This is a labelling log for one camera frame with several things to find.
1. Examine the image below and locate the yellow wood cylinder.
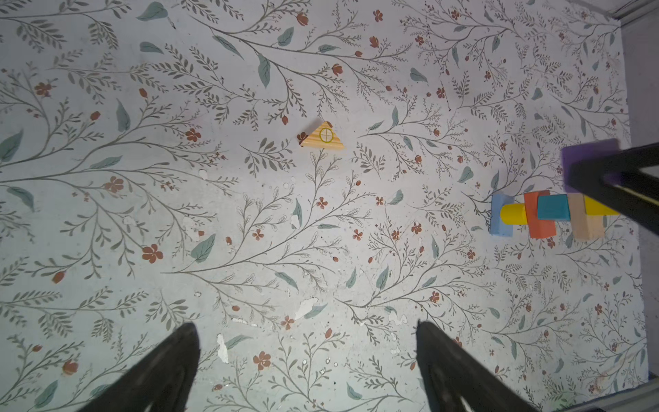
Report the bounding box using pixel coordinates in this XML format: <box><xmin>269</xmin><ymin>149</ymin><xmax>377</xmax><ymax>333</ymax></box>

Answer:
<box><xmin>500</xmin><ymin>204</ymin><xmax>528</xmax><ymax>226</ymax></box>

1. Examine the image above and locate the purple wood cube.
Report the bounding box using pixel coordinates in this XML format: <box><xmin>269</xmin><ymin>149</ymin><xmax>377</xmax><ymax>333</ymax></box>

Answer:
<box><xmin>560</xmin><ymin>137</ymin><xmax>623</xmax><ymax>194</ymax></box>

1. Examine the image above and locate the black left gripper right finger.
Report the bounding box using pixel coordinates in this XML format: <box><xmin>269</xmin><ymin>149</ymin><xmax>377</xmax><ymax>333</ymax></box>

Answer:
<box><xmin>415</xmin><ymin>322</ymin><xmax>535</xmax><ymax>411</ymax></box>

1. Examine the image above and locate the natural wood rectangular block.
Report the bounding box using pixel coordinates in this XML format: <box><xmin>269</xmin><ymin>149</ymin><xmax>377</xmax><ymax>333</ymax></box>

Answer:
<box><xmin>567</xmin><ymin>193</ymin><xmax>605</xmax><ymax>240</ymax></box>

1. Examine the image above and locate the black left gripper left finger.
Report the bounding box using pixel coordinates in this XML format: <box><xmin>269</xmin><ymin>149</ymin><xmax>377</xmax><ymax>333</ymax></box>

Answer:
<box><xmin>82</xmin><ymin>323</ymin><xmax>200</xmax><ymax>411</ymax></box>

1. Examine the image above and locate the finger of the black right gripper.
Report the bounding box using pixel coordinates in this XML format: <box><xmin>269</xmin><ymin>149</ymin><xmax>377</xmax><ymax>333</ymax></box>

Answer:
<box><xmin>566</xmin><ymin>141</ymin><xmax>658</xmax><ymax>234</ymax></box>

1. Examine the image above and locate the light blue wood block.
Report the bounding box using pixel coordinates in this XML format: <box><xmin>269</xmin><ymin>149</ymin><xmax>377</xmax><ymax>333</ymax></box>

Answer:
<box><xmin>489</xmin><ymin>193</ymin><xmax>515</xmax><ymax>237</ymax></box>

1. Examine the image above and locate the teal wood cube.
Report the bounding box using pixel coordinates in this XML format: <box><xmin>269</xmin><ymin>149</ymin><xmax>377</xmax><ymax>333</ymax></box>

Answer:
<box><xmin>537</xmin><ymin>194</ymin><xmax>571</xmax><ymax>221</ymax></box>

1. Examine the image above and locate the natural wood triangle block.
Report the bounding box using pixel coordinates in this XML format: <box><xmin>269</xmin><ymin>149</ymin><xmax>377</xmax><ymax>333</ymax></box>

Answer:
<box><xmin>300</xmin><ymin>122</ymin><xmax>345</xmax><ymax>150</ymax></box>

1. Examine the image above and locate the yellow wood cube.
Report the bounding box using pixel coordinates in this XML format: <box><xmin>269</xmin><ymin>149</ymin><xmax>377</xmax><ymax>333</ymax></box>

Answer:
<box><xmin>585</xmin><ymin>197</ymin><xmax>619</xmax><ymax>216</ymax></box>

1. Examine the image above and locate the orange rectangular wood block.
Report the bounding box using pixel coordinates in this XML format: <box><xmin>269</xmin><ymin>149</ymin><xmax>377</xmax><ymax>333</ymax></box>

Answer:
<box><xmin>523</xmin><ymin>190</ymin><xmax>558</xmax><ymax>240</ymax></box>

